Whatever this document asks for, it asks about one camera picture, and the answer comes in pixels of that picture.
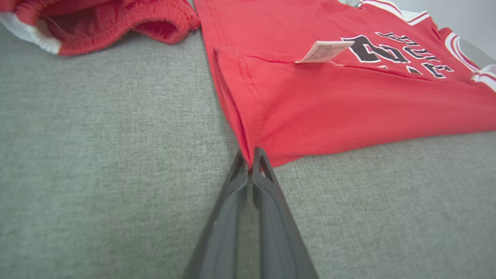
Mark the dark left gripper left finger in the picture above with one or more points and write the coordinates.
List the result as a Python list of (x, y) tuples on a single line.
[(221, 232)]

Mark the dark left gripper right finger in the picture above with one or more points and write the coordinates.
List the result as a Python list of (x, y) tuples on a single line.
[(279, 240)]

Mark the red basketball jersey white sleeves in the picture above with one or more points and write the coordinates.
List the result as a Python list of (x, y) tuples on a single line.
[(348, 104)]

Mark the red basketball shorts white stripe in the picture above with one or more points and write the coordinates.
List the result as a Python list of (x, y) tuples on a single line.
[(116, 23)]

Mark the grey fabric sofa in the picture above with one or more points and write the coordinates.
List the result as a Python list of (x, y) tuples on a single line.
[(97, 174)]

